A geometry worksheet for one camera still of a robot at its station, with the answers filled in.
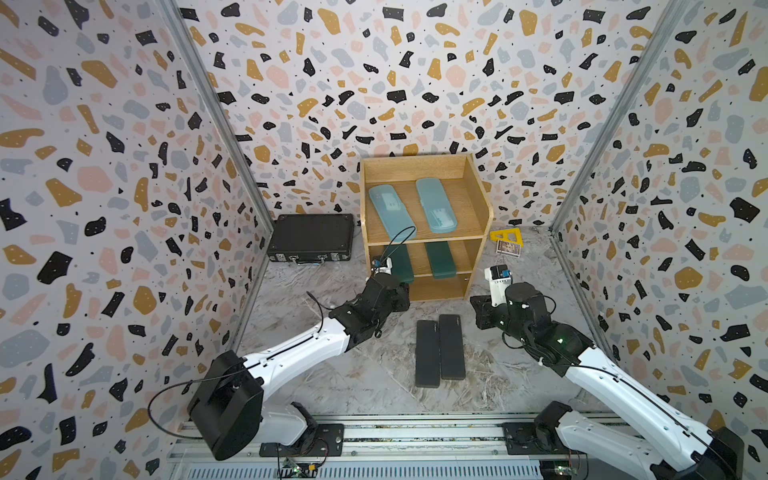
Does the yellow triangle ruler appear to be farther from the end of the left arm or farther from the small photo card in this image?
the end of the left arm

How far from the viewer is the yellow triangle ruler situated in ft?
3.91

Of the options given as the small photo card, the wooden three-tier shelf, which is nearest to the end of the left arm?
the wooden three-tier shelf
